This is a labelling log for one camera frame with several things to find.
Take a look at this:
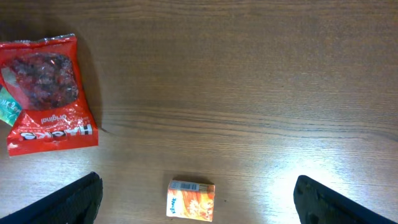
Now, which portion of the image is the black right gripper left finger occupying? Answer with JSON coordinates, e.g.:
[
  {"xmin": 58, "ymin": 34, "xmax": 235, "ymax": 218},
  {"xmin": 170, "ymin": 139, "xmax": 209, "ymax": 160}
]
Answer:
[{"xmin": 1, "ymin": 172, "xmax": 103, "ymax": 224}]

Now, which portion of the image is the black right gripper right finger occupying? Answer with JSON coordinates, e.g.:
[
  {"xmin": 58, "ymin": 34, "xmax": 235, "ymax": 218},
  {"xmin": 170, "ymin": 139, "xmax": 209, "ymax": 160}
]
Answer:
[{"xmin": 294, "ymin": 175, "xmax": 397, "ymax": 224}]

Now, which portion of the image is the orange small carton box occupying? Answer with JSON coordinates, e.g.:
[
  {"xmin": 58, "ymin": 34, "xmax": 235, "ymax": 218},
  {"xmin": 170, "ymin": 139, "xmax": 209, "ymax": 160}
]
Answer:
[{"xmin": 166, "ymin": 180, "xmax": 216, "ymax": 222}]

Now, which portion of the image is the red Hacks candy bag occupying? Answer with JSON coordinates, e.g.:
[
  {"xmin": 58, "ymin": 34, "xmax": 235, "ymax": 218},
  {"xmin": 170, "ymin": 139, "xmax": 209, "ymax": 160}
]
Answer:
[{"xmin": 1, "ymin": 34, "xmax": 98, "ymax": 156}]

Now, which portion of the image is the teal tissue pack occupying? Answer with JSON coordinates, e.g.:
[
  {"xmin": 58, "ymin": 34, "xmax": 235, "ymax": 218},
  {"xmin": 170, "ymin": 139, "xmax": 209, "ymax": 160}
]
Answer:
[{"xmin": 0, "ymin": 86, "xmax": 22, "ymax": 126}]

